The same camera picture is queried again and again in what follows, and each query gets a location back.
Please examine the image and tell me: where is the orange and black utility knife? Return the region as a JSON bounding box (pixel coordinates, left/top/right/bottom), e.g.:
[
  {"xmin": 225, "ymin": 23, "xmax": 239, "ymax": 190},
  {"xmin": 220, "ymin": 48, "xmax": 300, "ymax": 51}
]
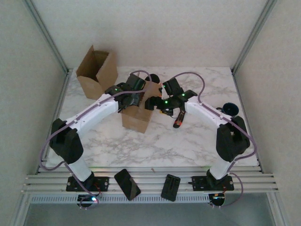
[{"xmin": 173, "ymin": 110, "xmax": 187, "ymax": 129}]

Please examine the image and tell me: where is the narrow brown cardboard box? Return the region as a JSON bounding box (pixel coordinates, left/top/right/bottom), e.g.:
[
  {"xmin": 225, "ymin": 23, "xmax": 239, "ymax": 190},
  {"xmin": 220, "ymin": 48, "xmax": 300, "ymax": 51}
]
[{"xmin": 121, "ymin": 81, "xmax": 163, "ymax": 134}]

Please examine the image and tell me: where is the black round container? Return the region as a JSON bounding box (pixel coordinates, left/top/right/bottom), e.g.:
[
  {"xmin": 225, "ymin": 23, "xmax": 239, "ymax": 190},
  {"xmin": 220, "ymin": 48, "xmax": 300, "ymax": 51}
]
[{"xmin": 145, "ymin": 73, "xmax": 161, "ymax": 83}]

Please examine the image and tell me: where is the wide brown cardboard box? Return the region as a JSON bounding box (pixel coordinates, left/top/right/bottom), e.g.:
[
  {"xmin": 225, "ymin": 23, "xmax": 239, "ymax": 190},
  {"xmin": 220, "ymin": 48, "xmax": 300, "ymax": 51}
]
[{"xmin": 75, "ymin": 44, "xmax": 119, "ymax": 100}]

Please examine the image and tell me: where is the dark blue mug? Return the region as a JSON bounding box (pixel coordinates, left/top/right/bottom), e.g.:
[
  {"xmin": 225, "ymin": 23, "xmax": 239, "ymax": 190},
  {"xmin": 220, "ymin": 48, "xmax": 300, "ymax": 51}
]
[{"xmin": 216, "ymin": 102, "xmax": 239, "ymax": 117}]

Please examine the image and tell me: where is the black smartphone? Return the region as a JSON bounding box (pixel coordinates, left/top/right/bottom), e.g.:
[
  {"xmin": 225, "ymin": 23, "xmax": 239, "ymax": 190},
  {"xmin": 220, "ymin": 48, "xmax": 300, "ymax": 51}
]
[{"xmin": 114, "ymin": 168, "xmax": 142, "ymax": 201}]

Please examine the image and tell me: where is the black phone holder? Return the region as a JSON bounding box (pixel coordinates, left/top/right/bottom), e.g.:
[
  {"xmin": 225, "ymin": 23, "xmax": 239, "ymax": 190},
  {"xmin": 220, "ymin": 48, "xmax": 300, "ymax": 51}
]
[{"xmin": 160, "ymin": 173, "xmax": 181, "ymax": 202}]

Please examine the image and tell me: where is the controller board with LED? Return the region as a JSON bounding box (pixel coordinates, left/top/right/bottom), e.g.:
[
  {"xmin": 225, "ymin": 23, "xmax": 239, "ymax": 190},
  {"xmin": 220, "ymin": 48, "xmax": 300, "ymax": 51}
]
[
  {"xmin": 77, "ymin": 194, "xmax": 102, "ymax": 210},
  {"xmin": 208, "ymin": 193, "xmax": 227, "ymax": 209}
]

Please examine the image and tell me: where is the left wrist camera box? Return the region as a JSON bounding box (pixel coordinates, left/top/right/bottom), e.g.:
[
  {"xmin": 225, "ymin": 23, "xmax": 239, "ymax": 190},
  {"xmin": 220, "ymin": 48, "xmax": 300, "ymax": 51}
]
[{"xmin": 126, "ymin": 73, "xmax": 147, "ymax": 91}]

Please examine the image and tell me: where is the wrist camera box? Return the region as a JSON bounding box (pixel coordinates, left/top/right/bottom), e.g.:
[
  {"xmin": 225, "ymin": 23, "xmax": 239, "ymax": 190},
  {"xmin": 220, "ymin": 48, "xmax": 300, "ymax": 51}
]
[
  {"xmin": 126, "ymin": 73, "xmax": 147, "ymax": 91},
  {"xmin": 162, "ymin": 79, "xmax": 184, "ymax": 97}
]

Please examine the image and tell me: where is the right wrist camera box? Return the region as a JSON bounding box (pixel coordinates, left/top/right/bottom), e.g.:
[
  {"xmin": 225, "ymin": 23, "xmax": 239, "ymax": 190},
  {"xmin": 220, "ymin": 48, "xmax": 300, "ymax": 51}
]
[{"xmin": 162, "ymin": 79, "xmax": 184, "ymax": 97}]

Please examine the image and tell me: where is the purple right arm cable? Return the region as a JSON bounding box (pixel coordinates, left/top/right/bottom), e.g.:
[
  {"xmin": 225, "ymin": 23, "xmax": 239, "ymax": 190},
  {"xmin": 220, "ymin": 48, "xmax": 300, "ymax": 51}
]
[{"xmin": 162, "ymin": 72, "xmax": 259, "ymax": 208}]

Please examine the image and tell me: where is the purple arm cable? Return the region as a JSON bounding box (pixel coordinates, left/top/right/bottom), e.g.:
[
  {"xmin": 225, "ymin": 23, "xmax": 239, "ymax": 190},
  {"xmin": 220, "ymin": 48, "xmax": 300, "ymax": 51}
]
[
  {"xmin": 41, "ymin": 70, "xmax": 151, "ymax": 210},
  {"xmin": 162, "ymin": 72, "xmax": 259, "ymax": 208}
]

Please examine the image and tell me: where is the aluminium right side rail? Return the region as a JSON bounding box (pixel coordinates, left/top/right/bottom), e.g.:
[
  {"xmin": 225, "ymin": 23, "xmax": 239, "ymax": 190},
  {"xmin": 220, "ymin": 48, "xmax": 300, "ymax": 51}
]
[{"xmin": 231, "ymin": 69, "xmax": 265, "ymax": 174}]

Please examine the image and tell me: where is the aluminium rail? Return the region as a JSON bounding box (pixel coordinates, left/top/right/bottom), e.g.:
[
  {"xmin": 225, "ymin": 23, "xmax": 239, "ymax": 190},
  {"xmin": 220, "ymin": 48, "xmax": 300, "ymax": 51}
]
[
  {"xmin": 231, "ymin": 69, "xmax": 265, "ymax": 174},
  {"xmin": 35, "ymin": 69, "xmax": 72, "ymax": 175}
]

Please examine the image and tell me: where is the aluminium left side rail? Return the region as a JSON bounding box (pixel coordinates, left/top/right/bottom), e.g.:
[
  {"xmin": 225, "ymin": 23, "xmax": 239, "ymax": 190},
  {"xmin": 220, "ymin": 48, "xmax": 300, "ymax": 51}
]
[{"xmin": 35, "ymin": 69, "xmax": 72, "ymax": 175}]

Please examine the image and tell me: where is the aluminium mounting rail beam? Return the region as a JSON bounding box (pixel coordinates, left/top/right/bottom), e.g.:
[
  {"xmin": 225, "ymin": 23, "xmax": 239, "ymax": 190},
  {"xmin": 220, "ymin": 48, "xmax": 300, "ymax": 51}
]
[{"xmin": 21, "ymin": 166, "xmax": 279, "ymax": 195}]

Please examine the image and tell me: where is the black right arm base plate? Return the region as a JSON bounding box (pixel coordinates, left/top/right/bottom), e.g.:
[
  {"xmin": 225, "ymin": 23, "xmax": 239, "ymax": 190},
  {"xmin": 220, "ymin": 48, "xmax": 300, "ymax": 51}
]
[{"xmin": 191, "ymin": 175, "xmax": 235, "ymax": 192}]

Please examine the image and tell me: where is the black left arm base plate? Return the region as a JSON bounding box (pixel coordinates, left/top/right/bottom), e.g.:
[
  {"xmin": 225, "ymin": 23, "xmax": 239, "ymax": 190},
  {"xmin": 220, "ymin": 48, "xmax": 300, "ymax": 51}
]
[{"xmin": 65, "ymin": 176, "xmax": 111, "ymax": 192}]

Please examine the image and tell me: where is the grey slotted cable duct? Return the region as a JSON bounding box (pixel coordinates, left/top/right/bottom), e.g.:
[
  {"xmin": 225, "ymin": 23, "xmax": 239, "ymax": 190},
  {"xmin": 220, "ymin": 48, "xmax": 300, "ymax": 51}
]
[{"xmin": 29, "ymin": 194, "xmax": 210, "ymax": 205}]

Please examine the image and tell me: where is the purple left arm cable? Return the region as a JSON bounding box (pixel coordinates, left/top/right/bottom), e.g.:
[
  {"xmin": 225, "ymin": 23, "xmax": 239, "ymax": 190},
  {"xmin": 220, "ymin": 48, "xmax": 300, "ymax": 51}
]
[{"xmin": 41, "ymin": 70, "xmax": 151, "ymax": 210}]

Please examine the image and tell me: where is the aluminium left frame post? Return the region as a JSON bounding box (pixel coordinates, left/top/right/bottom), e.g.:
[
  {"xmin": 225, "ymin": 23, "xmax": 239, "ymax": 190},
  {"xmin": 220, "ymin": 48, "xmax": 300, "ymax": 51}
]
[{"xmin": 22, "ymin": 0, "xmax": 70, "ymax": 73}]

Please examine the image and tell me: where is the aluminium frame post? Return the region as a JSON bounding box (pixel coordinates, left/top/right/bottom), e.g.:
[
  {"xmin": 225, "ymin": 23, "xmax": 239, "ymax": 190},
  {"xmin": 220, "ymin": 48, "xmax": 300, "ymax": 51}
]
[
  {"xmin": 231, "ymin": 0, "xmax": 278, "ymax": 73},
  {"xmin": 22, "ymin": 0, "xmax": 70, "ymax": 73}
]

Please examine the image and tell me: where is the aluminium right frame post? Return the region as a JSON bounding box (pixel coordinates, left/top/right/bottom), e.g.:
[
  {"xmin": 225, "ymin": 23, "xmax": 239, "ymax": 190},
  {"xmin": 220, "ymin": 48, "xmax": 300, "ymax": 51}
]
[{"xmin": 231, "ymin": 0, "xmax": 278, "ymax": 73}]

